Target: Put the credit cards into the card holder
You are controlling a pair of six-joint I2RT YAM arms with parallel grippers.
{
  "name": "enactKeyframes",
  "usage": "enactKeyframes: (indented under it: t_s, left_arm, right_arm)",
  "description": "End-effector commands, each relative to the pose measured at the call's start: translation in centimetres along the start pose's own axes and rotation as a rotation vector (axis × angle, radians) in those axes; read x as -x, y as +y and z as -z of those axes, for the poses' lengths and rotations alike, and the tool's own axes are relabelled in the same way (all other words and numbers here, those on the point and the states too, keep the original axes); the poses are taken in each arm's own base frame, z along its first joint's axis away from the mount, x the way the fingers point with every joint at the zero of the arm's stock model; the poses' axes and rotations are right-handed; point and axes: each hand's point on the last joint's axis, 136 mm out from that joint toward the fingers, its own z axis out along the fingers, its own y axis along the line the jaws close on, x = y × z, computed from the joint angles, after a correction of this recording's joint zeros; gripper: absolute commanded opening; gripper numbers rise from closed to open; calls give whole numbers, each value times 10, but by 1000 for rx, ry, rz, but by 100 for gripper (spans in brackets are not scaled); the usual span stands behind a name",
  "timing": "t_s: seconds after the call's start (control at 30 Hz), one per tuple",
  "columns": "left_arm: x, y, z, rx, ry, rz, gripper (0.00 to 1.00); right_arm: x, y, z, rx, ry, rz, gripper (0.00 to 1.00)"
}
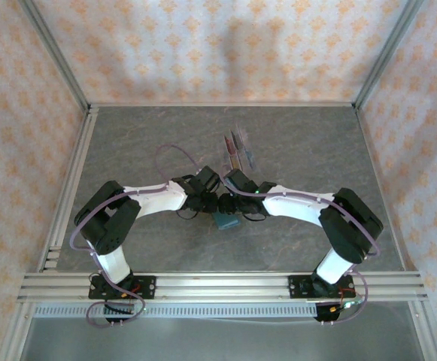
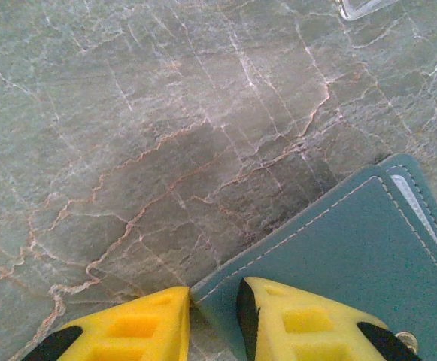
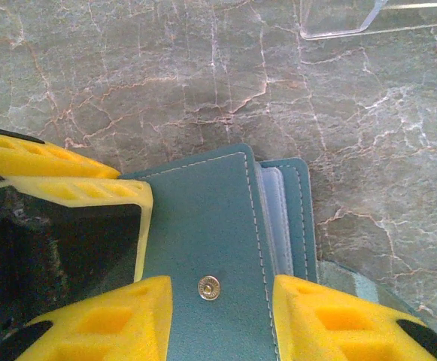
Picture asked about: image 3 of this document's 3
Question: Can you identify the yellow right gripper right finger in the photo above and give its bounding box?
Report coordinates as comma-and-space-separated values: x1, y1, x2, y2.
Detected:
272, 274, 437, 361

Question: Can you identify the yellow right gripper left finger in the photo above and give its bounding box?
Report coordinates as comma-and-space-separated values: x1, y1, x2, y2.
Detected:
0, 274, 174, 361

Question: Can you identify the teal leather card holder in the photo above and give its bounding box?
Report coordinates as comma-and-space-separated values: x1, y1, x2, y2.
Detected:
118, 141, 429, 361

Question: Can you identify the clear acrylic card stand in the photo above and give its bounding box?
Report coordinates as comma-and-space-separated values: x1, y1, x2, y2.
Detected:
299, 0, 437, 41

